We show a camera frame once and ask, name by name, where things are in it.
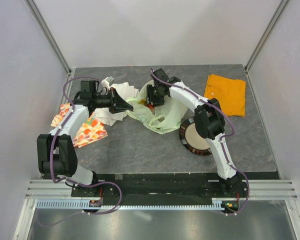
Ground right aluminium frame post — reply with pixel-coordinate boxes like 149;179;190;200
244;0;290;74

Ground orange red fake fruit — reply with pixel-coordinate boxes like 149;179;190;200
147;104;155;111

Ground light green plastic bag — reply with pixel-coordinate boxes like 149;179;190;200
126;80;188;135

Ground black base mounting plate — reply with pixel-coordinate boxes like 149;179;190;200
66;172;248;200

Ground dark rimmed ceramic plate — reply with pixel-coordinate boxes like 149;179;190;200
178;117;212;156

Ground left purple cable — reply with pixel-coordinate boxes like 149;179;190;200
34;76;123;227

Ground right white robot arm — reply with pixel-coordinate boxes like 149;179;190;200
146;68;242;197

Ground white crumpled cloth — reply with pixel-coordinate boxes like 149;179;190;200
92;81;141;127

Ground left aluminium frame post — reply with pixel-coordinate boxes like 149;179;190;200
25;0;72;75

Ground aluminium front rail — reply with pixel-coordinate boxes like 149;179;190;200
26;179;298;201

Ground aluminium frame post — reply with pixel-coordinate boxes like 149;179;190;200
244;0;290;74
25;0;72;75

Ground yellow fake fruit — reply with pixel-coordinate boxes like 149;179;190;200
139;99;147;106

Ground grey slotted cable duct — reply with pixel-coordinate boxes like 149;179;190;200
36;199;239;212

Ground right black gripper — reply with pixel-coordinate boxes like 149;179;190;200
145;84;166;108

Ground orange folded cloth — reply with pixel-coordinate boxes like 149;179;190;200
203;74;246;117

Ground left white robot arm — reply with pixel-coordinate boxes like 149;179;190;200
36;77;134;197

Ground orange floral cloth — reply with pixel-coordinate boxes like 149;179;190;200
50;102;108;148

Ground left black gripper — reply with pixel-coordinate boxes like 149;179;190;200
92;87;133;115

